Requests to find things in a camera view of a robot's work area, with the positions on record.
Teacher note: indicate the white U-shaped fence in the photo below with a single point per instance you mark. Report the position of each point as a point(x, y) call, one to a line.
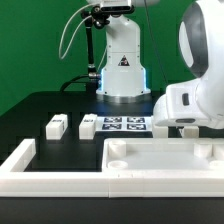
point(15, 181)

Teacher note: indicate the white desk top tray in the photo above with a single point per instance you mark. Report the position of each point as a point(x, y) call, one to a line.
point(171, 154)

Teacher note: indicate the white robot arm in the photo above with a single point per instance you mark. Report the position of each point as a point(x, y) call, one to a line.
point(201, 44)

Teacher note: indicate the marker tag sheet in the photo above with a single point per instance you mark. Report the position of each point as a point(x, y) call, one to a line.
point(124, 124)

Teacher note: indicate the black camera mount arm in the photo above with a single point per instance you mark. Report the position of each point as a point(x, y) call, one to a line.
point(91, 43)

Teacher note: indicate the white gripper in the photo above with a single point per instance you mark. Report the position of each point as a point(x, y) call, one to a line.
point(184, 104)

